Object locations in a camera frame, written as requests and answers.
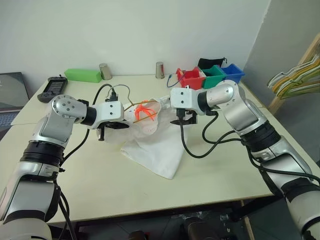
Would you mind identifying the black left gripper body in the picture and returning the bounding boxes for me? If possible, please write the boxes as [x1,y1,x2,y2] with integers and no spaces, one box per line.
[96,121,116,142]

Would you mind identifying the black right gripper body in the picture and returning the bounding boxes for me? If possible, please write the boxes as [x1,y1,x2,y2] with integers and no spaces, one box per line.
[174,107,199,125]

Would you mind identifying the yellow wire hanger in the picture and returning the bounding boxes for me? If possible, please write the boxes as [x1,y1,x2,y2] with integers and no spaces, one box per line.
[111,84,159,125]

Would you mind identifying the white cloth garment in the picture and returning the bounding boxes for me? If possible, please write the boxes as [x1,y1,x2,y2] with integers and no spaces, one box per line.
[103,94,186,180]

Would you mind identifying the red plastic bin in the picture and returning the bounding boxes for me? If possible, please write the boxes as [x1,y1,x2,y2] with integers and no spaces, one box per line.
[175,66,206,90]

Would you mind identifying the green plastic bin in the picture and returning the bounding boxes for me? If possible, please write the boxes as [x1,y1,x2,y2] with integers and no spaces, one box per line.
[201,65,226,90]

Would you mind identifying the slim metal cup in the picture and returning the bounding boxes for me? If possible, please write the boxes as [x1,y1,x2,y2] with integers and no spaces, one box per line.
[155,61,166,80]

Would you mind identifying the wide metal cup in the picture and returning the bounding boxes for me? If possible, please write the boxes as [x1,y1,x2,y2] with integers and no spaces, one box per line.
[98,63,113,81]

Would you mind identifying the green rectangular box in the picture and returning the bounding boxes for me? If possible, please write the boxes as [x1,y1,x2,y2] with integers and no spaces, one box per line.
[64,67,102,83]

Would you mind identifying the blue plastic bin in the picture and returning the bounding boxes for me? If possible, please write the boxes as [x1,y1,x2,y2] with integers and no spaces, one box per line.
[221,63,245,85]

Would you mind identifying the black handheld controller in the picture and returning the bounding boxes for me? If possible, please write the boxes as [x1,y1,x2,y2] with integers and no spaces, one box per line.
[37,76,69,103]

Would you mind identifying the grey laptop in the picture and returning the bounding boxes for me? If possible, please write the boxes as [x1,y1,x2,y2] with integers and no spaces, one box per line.
[0,71,30,137]

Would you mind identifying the large dark rounded shape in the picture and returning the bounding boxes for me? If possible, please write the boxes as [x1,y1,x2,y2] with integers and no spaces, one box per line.
[183,217,206,240]

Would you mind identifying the wooden table leg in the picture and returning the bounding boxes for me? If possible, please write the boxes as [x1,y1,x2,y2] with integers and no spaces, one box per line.
[239,199,252,240]

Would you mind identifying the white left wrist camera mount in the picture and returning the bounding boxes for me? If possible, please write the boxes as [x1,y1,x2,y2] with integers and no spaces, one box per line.
[91,101,125,130]

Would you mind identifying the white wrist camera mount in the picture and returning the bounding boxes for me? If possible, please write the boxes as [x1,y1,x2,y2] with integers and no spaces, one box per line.
[91,101,125,130]
[169,86,201,116]

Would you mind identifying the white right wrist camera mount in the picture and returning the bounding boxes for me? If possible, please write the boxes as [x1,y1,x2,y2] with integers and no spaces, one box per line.
[169,86,201,116]

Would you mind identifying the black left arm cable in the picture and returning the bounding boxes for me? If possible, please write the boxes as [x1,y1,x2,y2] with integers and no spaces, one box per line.
[53,83,119,240]

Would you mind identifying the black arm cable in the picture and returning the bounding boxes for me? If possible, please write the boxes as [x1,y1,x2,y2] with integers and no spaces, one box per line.
[53,83,119,240]
[178,104,320,187]

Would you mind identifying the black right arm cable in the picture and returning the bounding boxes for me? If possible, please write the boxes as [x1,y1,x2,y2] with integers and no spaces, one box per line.
[178,104,320,187]

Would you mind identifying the blue cable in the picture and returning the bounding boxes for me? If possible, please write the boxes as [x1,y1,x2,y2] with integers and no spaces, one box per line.
[166,73,182,88]

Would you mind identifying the black drawstring pouch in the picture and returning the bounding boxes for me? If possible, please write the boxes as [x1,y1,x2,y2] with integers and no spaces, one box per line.
[197,57,228,70]

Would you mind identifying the bundle of wire hangers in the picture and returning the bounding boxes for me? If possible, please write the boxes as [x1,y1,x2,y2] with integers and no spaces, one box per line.
[267,53,320,100]

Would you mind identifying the black table frame bar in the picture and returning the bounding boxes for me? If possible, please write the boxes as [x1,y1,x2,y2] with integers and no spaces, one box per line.
[231,193,283,222]

